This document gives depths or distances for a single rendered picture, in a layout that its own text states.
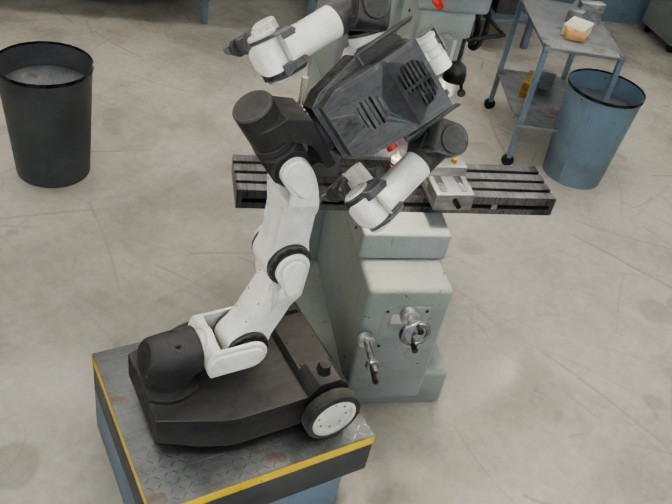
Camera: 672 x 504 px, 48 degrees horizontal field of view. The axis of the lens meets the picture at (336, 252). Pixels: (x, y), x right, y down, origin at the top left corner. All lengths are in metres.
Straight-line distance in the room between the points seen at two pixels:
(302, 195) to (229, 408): 0.75
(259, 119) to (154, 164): 2.59
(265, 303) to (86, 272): 1.55
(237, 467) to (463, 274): 1.95
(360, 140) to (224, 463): 1.15
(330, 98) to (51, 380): 1.84
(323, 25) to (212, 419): 1.22
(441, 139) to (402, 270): 0.81
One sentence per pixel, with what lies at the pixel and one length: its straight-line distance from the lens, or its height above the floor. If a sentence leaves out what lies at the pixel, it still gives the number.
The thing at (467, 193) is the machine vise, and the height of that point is 1.00.
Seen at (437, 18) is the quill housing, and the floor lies 1.60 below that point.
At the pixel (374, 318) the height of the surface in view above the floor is 0.59.
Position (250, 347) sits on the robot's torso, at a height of 0.72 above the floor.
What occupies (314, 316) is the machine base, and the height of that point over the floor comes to 0.20.
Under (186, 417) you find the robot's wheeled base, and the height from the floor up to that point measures 0.57.
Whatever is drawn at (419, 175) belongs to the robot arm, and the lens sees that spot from 2.12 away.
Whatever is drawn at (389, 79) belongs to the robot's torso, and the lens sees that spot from 1.96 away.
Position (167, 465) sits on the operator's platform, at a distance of 2.53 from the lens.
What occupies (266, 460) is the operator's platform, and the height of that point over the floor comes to 0.40.
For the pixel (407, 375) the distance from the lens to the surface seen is 3.07.
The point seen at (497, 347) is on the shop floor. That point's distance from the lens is 3.72.
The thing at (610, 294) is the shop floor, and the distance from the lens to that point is 4.33.
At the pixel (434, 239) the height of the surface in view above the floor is 0.83.
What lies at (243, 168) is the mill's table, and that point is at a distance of 2.82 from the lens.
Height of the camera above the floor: 2.48
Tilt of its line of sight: 39 degrees down
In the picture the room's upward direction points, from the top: 11 degrees clockwise
